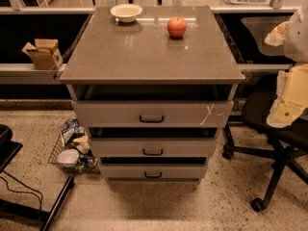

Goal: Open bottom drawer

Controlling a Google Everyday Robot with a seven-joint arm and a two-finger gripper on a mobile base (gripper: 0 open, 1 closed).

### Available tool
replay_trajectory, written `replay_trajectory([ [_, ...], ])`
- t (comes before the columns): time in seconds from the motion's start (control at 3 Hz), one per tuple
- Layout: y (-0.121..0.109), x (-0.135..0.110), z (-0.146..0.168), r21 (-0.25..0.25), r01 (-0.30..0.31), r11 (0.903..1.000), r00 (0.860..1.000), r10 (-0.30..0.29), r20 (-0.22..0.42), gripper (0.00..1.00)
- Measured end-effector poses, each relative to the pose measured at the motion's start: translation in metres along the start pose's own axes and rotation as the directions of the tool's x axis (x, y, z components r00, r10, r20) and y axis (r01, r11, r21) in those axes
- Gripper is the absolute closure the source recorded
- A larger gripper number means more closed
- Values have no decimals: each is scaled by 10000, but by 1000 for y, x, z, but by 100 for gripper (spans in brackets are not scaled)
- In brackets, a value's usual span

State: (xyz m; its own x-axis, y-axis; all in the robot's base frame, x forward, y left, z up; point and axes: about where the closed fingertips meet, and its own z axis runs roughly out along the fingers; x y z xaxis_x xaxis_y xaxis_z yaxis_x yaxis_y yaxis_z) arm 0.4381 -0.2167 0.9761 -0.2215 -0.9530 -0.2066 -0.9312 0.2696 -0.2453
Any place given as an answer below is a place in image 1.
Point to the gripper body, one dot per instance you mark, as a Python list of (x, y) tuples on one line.
[(297, 40)]

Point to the grey bottom drawer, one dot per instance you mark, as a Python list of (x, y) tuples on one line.
[(153, 168)]

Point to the grey drawer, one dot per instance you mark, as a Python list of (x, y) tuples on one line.
[(153, 142), (153, 168), (183, 106)]

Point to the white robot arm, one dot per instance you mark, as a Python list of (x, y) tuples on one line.
[(293, 36)]

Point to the grey drawer cabinet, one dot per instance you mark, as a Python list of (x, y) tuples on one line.
[(143, 53)]

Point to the grey middle drawer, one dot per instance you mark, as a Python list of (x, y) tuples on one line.
[(153, 142)]

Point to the grey top drawer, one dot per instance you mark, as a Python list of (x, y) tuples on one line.
[(183, 106)]

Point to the open cardboard box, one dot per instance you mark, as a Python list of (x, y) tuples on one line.
[(44, 54)]

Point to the black office chair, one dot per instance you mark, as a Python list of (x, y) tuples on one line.
[(287, 143)]

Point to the red apple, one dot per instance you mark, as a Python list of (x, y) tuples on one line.
[(177, 27)]

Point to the white bowl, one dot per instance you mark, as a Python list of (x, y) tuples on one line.
[(126, 13)]

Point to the snack bag in basket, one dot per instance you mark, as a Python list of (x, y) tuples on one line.
[(72, 129)]

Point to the white plastic container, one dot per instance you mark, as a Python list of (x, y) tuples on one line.
[(69, 156)]

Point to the wire basket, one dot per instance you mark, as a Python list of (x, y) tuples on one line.
[(86, 164)]

